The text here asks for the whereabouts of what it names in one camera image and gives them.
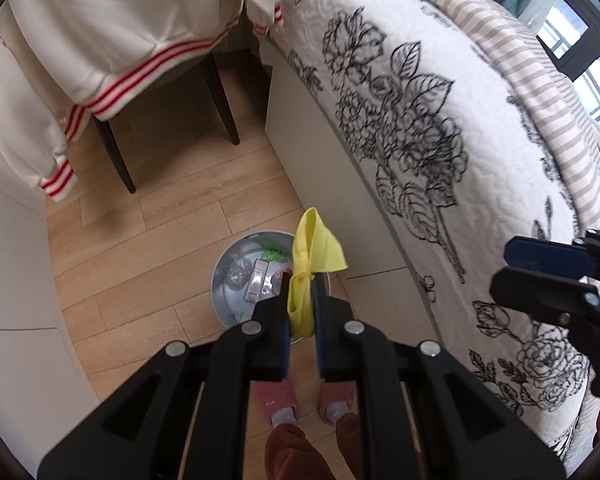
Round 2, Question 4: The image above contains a yellow ribbon bow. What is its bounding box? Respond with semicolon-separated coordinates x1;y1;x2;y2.
287;206;348;339

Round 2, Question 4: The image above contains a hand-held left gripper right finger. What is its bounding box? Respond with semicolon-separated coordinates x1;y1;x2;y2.
312;275;566;480

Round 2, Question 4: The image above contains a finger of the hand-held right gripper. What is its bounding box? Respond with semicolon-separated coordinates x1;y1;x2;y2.
490;266;600;332
504;230;600;279

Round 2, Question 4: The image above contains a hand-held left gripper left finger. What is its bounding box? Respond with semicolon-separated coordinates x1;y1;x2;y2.
37;275;291;480

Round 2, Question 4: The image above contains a pink white drink carton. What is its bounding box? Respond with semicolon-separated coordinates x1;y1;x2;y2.
244;258;273;303

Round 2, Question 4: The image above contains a white jacket with red stripes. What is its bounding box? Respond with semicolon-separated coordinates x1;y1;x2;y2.
0;0;286;203

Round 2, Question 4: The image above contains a clear plastic bag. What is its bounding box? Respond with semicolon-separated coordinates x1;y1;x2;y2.
225;260;248;291

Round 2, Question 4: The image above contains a white sheer curtain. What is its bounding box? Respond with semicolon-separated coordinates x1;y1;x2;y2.
525;0;581;31

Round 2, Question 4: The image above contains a white floral bedsheet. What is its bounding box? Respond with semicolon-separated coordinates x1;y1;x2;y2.
270;0;600;466

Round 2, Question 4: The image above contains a dark chair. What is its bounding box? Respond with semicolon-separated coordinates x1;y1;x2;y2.
92;40;241;195

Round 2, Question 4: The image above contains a white cabinet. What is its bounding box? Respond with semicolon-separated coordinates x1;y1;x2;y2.
0;125;101;411

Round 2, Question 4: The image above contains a white bed frame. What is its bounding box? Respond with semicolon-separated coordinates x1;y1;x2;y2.
257;35;411;281

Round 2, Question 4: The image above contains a person's left leg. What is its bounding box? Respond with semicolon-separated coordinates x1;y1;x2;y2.
265;407;331;480

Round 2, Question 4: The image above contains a round metal trash bin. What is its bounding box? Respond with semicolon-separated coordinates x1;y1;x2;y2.
210;230;341;346

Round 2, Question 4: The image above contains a person's leg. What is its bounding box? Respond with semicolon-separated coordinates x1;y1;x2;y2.
265;407;331;480
325;402;362;480

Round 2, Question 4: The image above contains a grey striped blanket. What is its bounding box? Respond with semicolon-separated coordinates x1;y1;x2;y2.
370;0;600;241

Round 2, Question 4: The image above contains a pink slipper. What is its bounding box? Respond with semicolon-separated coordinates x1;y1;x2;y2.
320;382;356;423
250;380;301;426

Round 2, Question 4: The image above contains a person's right leg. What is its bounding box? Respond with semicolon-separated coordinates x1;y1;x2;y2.
325;402;362;480

